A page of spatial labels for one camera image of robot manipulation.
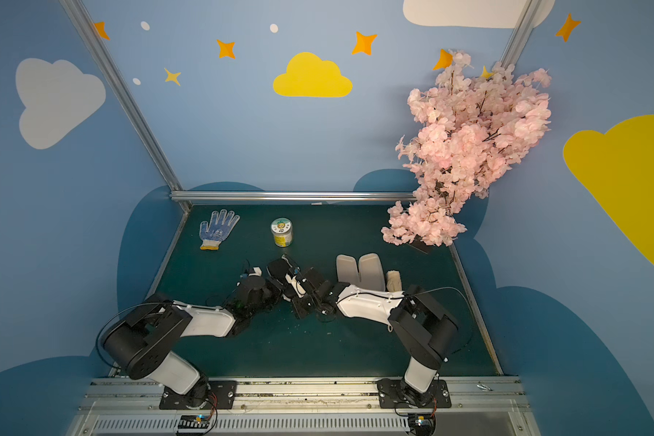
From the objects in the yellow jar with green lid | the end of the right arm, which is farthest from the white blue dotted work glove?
the end of the right arm

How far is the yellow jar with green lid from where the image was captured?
105 cm

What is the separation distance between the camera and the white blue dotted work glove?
3.60 feet

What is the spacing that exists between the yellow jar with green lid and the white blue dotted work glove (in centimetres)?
22
